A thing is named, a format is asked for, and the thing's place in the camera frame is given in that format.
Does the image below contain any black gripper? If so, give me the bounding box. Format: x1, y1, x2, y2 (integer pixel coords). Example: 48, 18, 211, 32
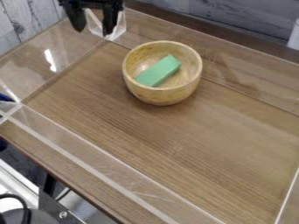
57, 0, 124, 37

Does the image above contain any green rectangular block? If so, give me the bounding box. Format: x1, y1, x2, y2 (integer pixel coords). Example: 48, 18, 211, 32
135, 55, 182, 88

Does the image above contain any light brown wooden bowl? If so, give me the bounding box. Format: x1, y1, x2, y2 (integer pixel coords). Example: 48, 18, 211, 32
121, 40, 203, 106

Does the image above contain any black table leg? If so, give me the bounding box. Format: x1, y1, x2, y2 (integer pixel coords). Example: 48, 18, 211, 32
43, 174, 57, 197

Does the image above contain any clear acrylic enclosure wall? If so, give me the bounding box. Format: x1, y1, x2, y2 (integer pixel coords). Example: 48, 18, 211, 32
0, 3, 299, 224

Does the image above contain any black cable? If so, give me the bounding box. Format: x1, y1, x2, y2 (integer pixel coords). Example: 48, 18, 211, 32
0, 193, 33, 224

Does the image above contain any black metal bracket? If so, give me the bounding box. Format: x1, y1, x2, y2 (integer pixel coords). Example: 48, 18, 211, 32
39, 192, 87, 224

